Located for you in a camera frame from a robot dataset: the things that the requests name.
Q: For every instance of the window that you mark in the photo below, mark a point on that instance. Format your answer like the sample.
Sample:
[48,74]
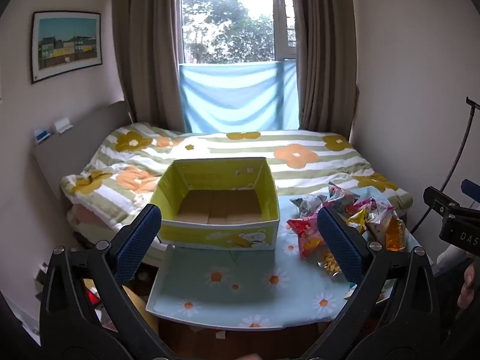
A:
[228,18]

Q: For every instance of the pile of snack packets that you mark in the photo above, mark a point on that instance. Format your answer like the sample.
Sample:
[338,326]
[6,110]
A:
[375,213]

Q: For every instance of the red snack packet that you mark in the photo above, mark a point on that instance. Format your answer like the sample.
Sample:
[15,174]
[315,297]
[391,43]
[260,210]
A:
[305,236]

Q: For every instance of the light blue cloth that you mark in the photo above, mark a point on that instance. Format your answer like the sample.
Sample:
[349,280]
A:
[232,97]

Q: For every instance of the small white object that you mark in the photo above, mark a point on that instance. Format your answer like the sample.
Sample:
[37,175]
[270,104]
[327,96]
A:
[60,124]

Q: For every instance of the person's right hand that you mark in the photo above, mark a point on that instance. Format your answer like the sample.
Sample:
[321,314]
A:
[470,285]

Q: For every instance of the small blue object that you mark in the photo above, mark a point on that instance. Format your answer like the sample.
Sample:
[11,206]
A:
[43,135]

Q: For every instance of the floral striped blanket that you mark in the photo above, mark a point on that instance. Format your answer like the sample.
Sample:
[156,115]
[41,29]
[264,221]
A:
[225,146]

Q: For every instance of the brown curtain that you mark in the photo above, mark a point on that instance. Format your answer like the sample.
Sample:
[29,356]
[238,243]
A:
[150,45]
[322,52]

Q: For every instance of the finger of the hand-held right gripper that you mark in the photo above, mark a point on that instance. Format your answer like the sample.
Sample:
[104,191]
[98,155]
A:
[440,200]
[471,189]

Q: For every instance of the framed picture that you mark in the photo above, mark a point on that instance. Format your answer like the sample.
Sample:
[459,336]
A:
[66,45]

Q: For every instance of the grey bed headboard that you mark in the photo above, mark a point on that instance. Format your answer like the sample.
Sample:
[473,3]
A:
[75,138]

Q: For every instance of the blue daisy tablecloth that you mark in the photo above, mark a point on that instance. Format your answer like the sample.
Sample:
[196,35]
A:
[225,266]

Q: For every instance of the grey snack packet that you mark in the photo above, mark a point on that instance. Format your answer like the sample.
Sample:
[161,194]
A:
[308,205]

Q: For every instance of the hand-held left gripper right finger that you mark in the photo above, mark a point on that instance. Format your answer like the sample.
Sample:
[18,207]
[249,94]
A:
[339,247]

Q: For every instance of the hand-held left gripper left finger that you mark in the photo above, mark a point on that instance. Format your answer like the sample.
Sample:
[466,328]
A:
[137,247]

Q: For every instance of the white cloth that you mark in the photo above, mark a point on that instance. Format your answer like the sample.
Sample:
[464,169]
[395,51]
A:
[450,259]

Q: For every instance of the green cardboard box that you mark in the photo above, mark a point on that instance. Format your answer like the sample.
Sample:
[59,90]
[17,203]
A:
[217,234]

